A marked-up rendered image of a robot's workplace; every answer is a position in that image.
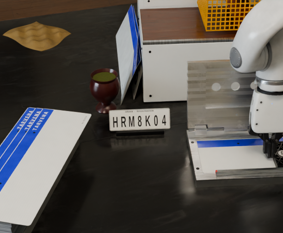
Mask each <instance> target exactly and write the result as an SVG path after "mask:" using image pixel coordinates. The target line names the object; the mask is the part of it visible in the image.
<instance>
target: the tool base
mask: <svg viewBox="0 0 283 233"><path fill-rule="evenodd" d="M248 130H249V127H248ZM248 130H247V131H234V132H224V128H206V125H195V128H194V129H188V130H186V138H187V142H188V148H189V153H190V158H191V164H192V169H193V174H194V179H195V185H196V188H198V187H219V186H241V185H262V184H283V172H265V173H243V174H222V175H216V173H203V172H202V168H201V163H200V158H199V154H198V149H197V143H196V141H206V140H229V139H251V138H260V137H259V136H255V135H250V134H249V133H248ZM192 141H193V142H194V143H191V142H192ZM197 167H198V168H199V170H197V169H196V168H197Z"/></svg>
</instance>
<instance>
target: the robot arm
mask: <svg viewBox="0 0 283 233"><path fill-rule="evenodd" d="M229 58H230V63H231V65H232V67H233V68H234V69H235V70H236V71H238V72H241V73H251V72H256V79H255V81H254V84H255V85H258V86H257V88H255V89H254V92H253V96H252V101H251V107H250V115H249V124H250V127H249V130H248V133H249V134H250V135H255V136H259V137H260V138H261V139H262V140H263V153H264V154H265V155H266V157H267V158H270V157H271V158H274V153H276V152H277V143H278V142H279V140H280V139H281V138H282V137H283V0H261V1H260V2H259V3H258V4H257V5H256V6H254V7H253V9H252V10H251V11H250V12H249V13H248V14H247V15H246V16H245V18H244V19H243V21H242V23H241V25H240V27H239V29H238V31H237V33H236V35H235V38H234V40H233V43H232V46H231V49H230V55H229ZM269 133H272V135H271V138H270V139H269Z"/></svg>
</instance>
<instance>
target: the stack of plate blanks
mask: <svg viewBox="0 0 283 233"><path fill-rule="evenodd" d="M34 109H35V108H31V107H29V108H27V110H26V111H25V112H24V114H23V115H22V116H21V118H20V119H19V120H18V122H17V123H16V124H15V126H14V127H13V129H12V130H11V131H10V133H9V134H8V136H7V137H6V138H5V140H4V141H3V142H2V144H1V145H0V157H1V156H2V154H3V153H4V152H5V150H6V149H7V147H8V146H9V144H10V143H11V142H12V140H13V139H14V137H15V136H16V134H17V133H18V132H19V130H20V129H21V128H22V126H23V125H24V123H25V122H26V120H27V119H28V118H29V116H30V115H31V113H32V112H33V111H34ZM79 144H80V143H79V139H78V140H77V142H76V144H75V146H74V148H73V150H72V152H71V153H70V155H69V157H68V159H67V161H66V162H65V164H64V166H63V168H62V170H61V171H60V173H59V175H58V177H57V179H56V180H55V182H54V184H53V186H52V188H51V189H50V191H49V193H48V195H47V196H46V198H45V200H44V202H43V204H42V206H41V207H40V209H39V211H38V213H37V215H36V217H35V218H34V220H33V222H32V224H31V225H30V226H24V225H16V224H10V223H4V222H0V233H31V232H32V230H33V228H34V226H35V225H36V223H37V221H38V219H39V217H40V215H41V214H42V212H43V210H44V208H45V206H46V204H47V203H48V201H49V199H50V197H51V195H52V194H53V192H54V190H55V188H56V186H57V184H58V183H59V181H60V179H61V177H62V175H63V173H64V172H65V170H66V168H67V166H68V164H69V162H70V160H71V158H72V157H73V155H74V153H75V151H76V149H77V147H78V146H79Z"/></svg>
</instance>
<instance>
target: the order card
mask: <svg viewBox="0 0 283 233"><path fill-rule="evenodd" d="M109 121H110V131H120V130H143V129H169V128H170V109H169V108H157V109H134V110H110V111H109Z"/></svg>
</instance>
